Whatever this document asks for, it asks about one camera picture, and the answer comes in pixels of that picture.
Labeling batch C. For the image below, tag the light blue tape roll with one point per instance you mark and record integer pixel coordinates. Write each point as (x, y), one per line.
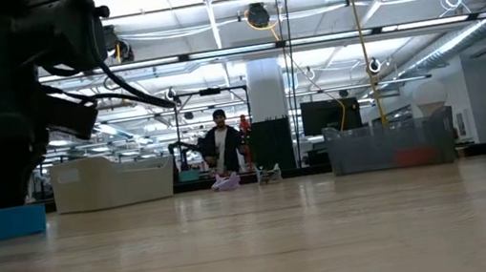
(3, 225)

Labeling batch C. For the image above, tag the dark grey translucent bin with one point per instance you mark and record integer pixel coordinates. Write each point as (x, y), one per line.
(361, 152)

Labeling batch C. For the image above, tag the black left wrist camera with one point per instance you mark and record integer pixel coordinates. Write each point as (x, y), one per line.
(73, 115)

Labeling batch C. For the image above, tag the black background station frame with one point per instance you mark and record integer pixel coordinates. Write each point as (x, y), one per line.
(210, 91)

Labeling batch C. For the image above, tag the pale plastic bin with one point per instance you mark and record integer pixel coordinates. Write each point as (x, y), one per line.
(110, 185)

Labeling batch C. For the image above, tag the grey staple remover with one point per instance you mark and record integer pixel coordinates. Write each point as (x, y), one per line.
(269, 175)

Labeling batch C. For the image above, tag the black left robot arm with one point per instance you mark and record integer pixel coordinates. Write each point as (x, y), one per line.
(16, 39)

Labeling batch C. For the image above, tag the black cabinet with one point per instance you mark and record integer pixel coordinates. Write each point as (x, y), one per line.
(273, 146)

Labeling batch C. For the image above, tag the white light bulb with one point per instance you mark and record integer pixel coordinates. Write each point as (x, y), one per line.
(430, 96)

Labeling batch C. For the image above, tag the black background monitor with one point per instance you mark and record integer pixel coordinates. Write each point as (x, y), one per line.
(329, 116)

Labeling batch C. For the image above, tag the teal box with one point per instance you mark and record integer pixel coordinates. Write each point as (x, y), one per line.
(189, 175)

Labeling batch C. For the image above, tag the red background object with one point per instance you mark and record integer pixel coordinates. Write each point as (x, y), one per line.
(245, 126)

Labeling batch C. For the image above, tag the person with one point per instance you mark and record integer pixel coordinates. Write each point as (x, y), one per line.
(223, 146)

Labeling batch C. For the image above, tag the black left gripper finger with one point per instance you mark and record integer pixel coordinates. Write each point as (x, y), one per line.
(8, 180)

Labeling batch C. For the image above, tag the red tape roll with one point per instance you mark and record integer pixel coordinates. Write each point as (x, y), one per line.
(415, 156)

